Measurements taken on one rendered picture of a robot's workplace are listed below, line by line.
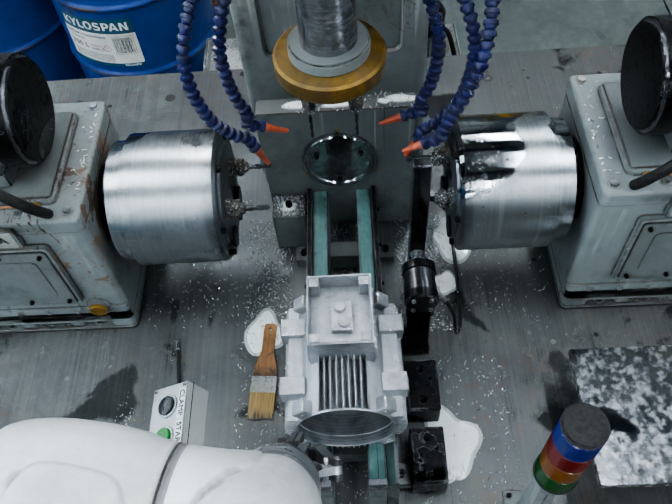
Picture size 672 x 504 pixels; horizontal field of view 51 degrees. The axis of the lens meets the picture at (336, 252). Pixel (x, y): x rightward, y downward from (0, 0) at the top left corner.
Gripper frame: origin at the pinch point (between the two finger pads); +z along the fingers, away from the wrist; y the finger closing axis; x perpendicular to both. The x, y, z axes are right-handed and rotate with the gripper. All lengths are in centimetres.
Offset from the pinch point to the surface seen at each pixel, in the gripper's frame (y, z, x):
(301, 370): 0.7, 18.1, -8.3
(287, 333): 3.0, 20.2, -14.0
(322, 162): -2, 46, -47
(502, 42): -73, 211, -133
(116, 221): 34, 29, -34
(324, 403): -3.1, 10.9, -4.2
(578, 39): -106, 211, -133
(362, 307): -9.0, 17.6, -17.8
